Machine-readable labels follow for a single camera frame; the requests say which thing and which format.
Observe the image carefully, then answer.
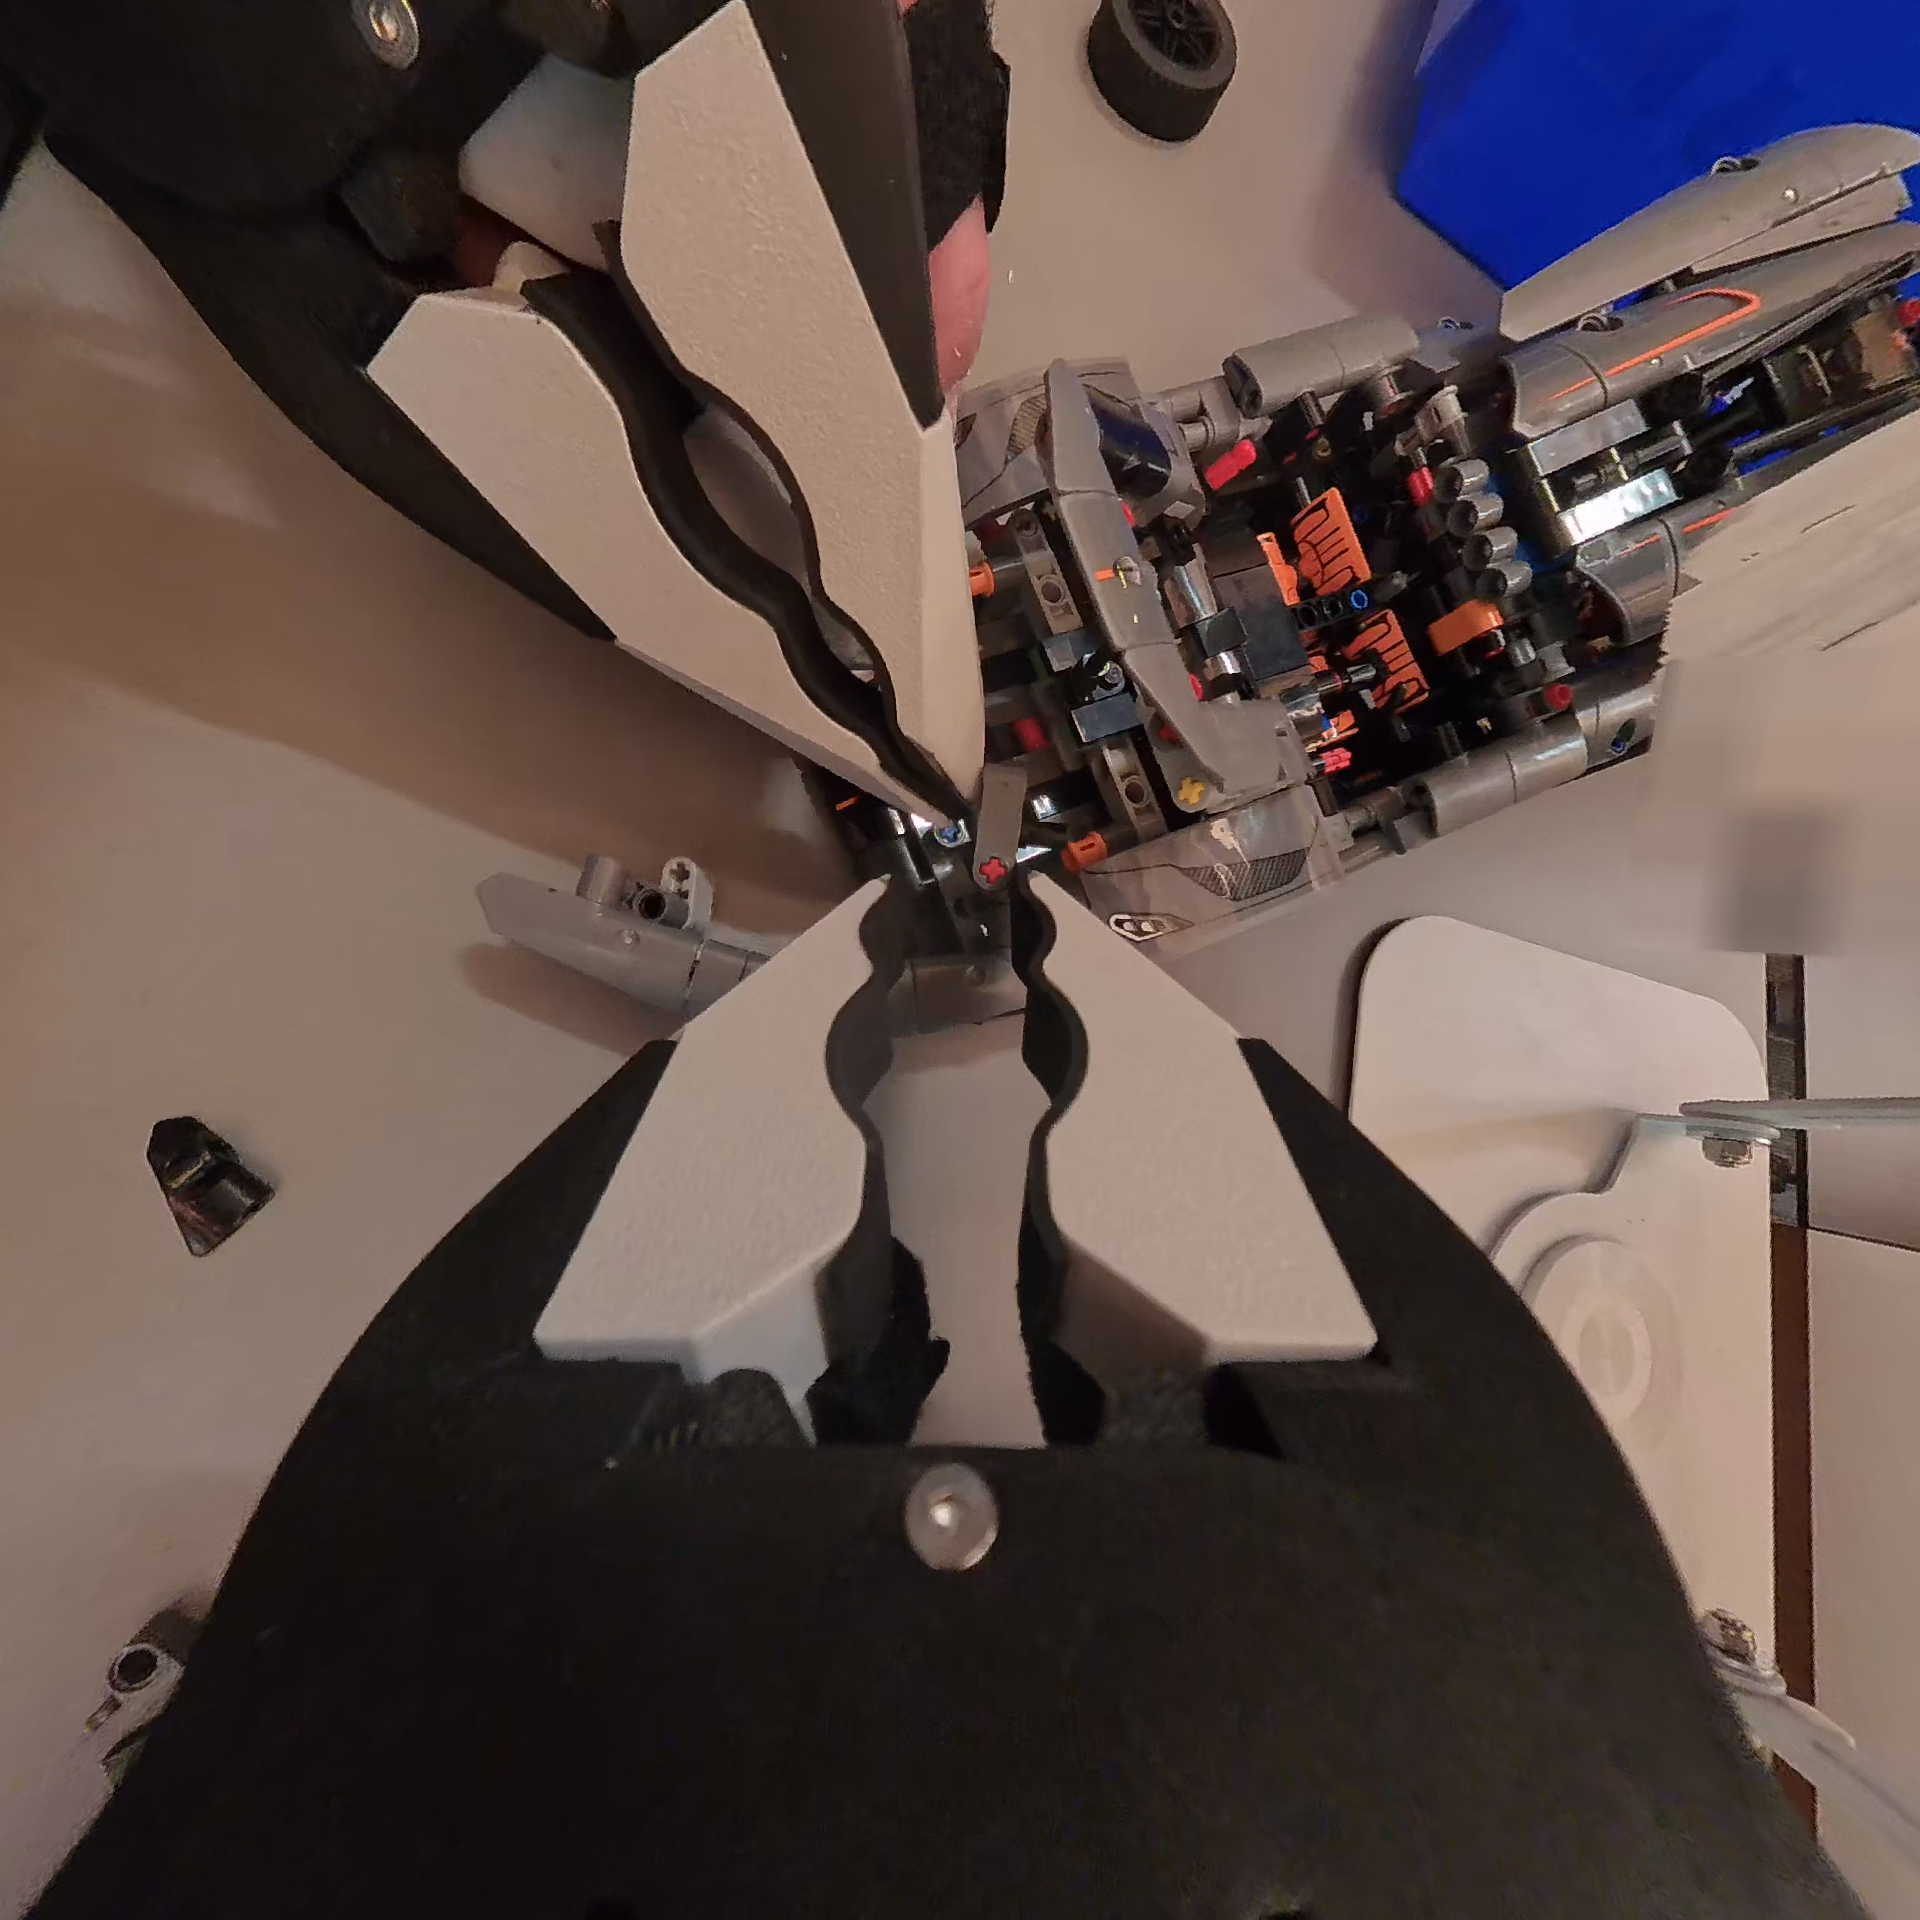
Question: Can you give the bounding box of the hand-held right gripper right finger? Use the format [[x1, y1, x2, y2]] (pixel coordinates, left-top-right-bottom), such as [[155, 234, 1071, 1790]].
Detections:
[[1016, 873, 1382, 1447]]

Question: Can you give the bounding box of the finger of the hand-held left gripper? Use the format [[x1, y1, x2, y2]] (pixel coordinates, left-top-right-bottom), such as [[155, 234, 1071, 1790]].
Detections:
[[606, 0, 991, 795], [363, 278, 968, 820]]

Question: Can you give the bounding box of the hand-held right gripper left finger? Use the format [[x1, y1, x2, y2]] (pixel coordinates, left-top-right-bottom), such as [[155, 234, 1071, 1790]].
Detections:
[[533, 878, 949, 1447]]

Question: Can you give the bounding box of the grey lego fender assembly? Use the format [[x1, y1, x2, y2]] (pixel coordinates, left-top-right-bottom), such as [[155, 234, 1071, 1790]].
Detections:
[[477, 853, 796, 1038]]

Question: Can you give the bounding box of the grey lego car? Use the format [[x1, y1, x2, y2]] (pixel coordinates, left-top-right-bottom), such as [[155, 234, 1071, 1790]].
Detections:
[[816, 127, 1920, 1038]]

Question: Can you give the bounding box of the black lego wheel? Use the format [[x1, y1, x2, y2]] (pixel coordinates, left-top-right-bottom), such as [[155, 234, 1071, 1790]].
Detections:
[[1085, 0, 1241, 145]]

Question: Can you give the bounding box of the black triangular lego panel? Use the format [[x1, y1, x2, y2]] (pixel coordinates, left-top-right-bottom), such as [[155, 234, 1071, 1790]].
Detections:
[[144, 1117, 276, 1260]]

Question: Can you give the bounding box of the dark grey lego connector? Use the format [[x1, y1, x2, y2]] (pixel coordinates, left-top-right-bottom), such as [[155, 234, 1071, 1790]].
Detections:
[[81, 1599, 204, 1780]]

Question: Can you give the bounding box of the person's left hand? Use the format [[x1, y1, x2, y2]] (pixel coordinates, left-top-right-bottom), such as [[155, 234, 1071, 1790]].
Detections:
[[922, 196, 995, 399]]

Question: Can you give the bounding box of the white book stand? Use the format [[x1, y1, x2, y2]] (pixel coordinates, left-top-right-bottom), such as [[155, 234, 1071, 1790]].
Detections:
[[1346, 916, 1920, 1848]]

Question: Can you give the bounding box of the blue storage bin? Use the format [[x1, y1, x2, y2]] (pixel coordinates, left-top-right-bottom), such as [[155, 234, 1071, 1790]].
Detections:
[[1395, 0, 1920, 294]]

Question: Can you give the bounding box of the open instruction booklet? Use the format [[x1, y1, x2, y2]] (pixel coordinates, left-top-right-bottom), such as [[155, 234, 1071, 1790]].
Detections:
[[1626, 421, 1920, 963]]

